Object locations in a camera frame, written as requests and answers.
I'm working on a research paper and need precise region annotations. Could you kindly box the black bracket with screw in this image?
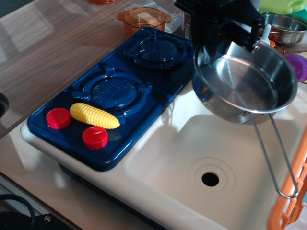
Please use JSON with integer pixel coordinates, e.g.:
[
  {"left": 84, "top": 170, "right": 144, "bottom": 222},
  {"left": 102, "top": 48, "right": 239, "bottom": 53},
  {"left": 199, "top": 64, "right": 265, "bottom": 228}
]
[{"left": 0, "top": 212, "right": 72, "bottom": 230}]

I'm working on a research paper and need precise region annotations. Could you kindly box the green plastic lid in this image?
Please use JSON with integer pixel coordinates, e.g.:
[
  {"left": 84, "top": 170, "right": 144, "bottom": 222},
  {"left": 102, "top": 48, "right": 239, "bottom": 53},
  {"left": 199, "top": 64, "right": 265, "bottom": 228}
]
[{"left": 260, "top": 0, "right": 307, "bottom": 14}]

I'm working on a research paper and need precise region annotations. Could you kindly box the purple toy eggplant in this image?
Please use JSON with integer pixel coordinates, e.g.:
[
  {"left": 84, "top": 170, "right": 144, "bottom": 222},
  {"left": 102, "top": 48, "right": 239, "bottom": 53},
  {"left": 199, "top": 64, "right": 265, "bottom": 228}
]
[{"left": 284, "top": 54, "right": 307, "bottom": 82}]

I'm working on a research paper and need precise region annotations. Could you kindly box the white toy spatula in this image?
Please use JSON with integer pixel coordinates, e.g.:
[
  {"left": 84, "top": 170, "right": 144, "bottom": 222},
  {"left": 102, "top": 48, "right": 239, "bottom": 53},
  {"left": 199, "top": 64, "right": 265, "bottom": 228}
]
[{"left": 165, "top": 14, "right": 182, "bottom": 34}]

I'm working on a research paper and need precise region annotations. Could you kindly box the transparent orange toy pot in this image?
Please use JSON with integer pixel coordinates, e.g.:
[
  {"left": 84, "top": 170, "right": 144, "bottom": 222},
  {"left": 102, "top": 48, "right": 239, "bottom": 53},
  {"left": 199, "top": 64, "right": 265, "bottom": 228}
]
[{"left": 117, "top": 7, "right": 172, "bottom": 38}]

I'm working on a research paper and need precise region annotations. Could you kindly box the cream toy sink unit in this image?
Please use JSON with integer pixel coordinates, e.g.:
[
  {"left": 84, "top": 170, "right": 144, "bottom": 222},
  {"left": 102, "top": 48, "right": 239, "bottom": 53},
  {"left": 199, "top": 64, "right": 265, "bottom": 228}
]
[{"left": 21, "top": 84, "right": 307, "bottom": 230}]

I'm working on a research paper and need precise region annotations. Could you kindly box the orange dish rack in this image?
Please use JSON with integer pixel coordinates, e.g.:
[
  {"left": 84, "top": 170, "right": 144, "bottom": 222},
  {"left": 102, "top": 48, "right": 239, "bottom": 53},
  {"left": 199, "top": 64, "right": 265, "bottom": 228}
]
[{"left": 267, "top": 141, "right": 307, "bottom": 230}]

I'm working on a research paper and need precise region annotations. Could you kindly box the steel bowl with handles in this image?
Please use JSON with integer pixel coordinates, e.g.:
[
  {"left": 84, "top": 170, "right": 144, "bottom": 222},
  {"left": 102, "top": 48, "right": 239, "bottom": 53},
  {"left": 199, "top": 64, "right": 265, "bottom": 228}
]
[{"left": 259, "top": 12, "right": 307, "bottom": 44}]

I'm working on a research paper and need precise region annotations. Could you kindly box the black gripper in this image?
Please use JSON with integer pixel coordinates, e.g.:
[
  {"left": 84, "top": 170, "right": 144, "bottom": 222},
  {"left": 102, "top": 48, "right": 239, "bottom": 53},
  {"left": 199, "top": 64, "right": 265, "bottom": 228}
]
[{"left": 175, "top": 0, "right": 264, "bottom": 65}]

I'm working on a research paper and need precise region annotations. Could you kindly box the black cable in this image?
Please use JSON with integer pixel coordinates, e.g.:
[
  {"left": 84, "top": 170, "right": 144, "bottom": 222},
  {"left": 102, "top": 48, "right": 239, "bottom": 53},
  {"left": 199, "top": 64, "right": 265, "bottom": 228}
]
[{"left": 0, "top": 193, "right": 36, "bottom": 230}]

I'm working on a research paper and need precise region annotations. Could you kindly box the blue toy stove top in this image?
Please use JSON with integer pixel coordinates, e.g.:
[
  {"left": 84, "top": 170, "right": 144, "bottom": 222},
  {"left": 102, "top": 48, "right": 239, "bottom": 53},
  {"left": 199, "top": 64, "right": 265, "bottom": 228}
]
[{"left": 27, "top": 27, "right": 194, "bottom": 171}]

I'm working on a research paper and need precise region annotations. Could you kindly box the red stove knob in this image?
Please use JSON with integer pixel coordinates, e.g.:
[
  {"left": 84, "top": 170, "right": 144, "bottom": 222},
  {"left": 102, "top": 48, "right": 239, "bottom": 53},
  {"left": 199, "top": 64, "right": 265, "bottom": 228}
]
[
  {"left": 82, "top": 126, "right": 109, "bottom": 150},
  {"left": 46, "top": 107, "right": 71, "bottom": 129}
]

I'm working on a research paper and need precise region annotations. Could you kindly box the grey toy faucet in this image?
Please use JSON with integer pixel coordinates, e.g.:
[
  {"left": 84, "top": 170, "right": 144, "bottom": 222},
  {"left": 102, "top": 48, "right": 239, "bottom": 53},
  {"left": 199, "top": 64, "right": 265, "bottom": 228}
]
[{"left": 260, "top": 24, "right": 272, "bottom": 45}]

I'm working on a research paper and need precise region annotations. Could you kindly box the red stove knob left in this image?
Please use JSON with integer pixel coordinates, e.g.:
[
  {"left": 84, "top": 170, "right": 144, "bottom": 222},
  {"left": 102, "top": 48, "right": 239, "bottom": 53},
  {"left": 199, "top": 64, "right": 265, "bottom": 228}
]
[{"left": 46, "top": 107, "right": 71, "bottom": 129}]

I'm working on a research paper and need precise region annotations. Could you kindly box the yellow toy corn cob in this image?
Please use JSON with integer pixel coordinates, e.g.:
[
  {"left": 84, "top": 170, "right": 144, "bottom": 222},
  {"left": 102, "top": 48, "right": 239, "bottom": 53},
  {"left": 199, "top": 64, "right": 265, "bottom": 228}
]
[{"left": 69, "top": 103, "right": 120, "bottom": 129}]

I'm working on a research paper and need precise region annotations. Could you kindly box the red stove knob right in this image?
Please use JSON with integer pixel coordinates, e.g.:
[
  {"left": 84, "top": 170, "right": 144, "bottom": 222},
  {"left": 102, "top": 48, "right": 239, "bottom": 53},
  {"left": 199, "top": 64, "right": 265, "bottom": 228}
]
[{"left": 82, "top": 126, "right": 109, "bottom": 150}]

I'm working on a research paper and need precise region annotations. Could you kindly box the transparent orange lid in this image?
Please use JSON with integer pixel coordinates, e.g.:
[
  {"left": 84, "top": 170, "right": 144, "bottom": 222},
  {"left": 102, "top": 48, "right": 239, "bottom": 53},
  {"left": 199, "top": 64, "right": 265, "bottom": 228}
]
[{"left": 274, "top": 44, "right": 289, "bottom": 56}]

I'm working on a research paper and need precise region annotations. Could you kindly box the steel pan with wire handle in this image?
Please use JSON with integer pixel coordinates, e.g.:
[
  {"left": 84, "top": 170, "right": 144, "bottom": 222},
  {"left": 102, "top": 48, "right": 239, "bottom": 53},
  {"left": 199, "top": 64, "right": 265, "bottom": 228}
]
[{"left": 193, "top": 41, "right": 299, "bottom": 200}]

